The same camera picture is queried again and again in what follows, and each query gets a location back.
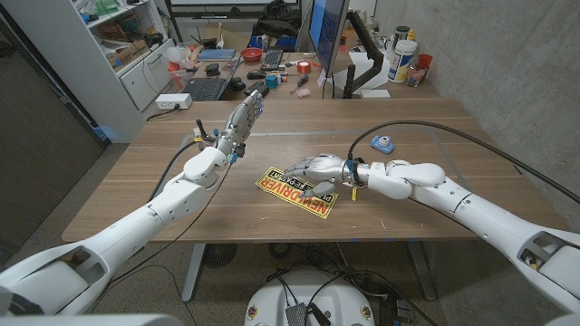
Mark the red tape roll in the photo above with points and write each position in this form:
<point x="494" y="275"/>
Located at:
<point x="304" y="67"/>

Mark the yellow new driver bumper sticker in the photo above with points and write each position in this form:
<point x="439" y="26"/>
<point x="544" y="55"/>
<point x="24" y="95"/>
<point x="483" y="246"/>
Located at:
<point x="277" y="186"/>

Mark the pale sticky note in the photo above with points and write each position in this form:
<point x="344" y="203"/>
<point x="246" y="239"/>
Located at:
<point x="321" y="78"/>

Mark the grey finned block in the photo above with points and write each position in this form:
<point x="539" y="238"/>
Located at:
<point x="296" y="315"/>

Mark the white power strip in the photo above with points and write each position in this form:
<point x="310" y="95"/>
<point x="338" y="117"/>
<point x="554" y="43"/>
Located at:
<point x="172" y="101"/>

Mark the black oval case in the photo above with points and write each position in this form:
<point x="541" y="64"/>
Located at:
<point x="266" y="89"/>

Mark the black round floor fan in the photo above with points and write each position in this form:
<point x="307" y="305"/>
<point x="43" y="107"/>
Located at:
<point x="219" y="254"/>

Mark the red bowl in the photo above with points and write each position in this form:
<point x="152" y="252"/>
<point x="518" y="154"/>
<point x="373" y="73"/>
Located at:
<point x="251" y="54"/>

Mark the white shelf cabinet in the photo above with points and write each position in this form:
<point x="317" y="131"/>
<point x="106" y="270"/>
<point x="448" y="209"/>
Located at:
<point x="81" y="63"/>

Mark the black computer mouse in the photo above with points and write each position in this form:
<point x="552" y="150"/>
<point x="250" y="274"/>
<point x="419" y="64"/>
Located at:
<point x="256" y="74"/>

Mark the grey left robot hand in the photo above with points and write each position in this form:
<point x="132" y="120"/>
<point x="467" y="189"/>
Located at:
<point x="242" y="120"/>

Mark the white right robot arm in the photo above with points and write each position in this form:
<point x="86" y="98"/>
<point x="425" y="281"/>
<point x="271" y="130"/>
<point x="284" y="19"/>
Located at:
<point x="489" y="217"/>

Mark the white robot torso edge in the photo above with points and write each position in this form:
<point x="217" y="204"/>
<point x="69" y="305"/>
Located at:
<point x="90" y="320"/>

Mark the black computer monitor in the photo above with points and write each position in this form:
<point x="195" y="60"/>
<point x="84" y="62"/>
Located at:
<point x="327" y="31"/>

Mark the blue book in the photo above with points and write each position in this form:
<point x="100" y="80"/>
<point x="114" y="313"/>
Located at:
<point x="216" y="54"/>

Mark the black keyboard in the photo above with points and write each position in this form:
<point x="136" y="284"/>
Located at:
<point x="272" y="60"/>

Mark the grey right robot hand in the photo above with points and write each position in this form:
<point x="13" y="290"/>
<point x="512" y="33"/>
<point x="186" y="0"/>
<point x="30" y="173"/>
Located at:
<point x="326" y="168"/>

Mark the small orange black gadget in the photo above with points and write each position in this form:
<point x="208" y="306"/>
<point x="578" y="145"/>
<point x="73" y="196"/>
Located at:
<point x="282" y="78"/>

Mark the small blue cube box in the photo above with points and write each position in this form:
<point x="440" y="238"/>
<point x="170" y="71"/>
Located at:
<point x="271" y="81"/>

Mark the yellow bottle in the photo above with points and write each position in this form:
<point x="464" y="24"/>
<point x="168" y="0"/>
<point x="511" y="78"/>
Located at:
<point x="411" y="35"/>

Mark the black upright rod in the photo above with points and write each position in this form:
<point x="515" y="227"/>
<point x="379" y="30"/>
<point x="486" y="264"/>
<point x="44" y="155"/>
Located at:
<point x="201" y="128"/>

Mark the white bottle with black cap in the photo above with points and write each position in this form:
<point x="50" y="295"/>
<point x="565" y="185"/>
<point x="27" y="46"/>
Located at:
<point x="400" y="32"/>

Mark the small pink wrapped item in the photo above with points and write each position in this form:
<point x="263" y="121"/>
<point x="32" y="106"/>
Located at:
<point x="303" y="92"/>

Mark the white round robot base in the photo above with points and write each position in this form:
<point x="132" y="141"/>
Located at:
<point x="272" y="299"/>

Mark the white paper sheet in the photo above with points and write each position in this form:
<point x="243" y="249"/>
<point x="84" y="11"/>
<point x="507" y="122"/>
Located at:
<point x="362" y="63"/>

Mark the black laptop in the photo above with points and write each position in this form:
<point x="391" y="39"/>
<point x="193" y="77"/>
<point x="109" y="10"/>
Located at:
<point x="206" y="88"/>

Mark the grey table leg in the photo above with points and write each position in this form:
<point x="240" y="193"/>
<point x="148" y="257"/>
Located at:
<point x="421" y="271"/>
<point x="192" y="271"/>

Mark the black bag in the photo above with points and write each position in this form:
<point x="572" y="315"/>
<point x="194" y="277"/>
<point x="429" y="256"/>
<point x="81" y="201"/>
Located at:
<point x="276" y="18"/>

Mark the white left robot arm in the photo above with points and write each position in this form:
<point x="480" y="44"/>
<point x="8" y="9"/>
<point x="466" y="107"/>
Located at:
<point x="136" y="226"/>

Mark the white wipes canister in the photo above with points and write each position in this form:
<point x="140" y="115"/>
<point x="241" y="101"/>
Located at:
<point x="401" y="61"/>

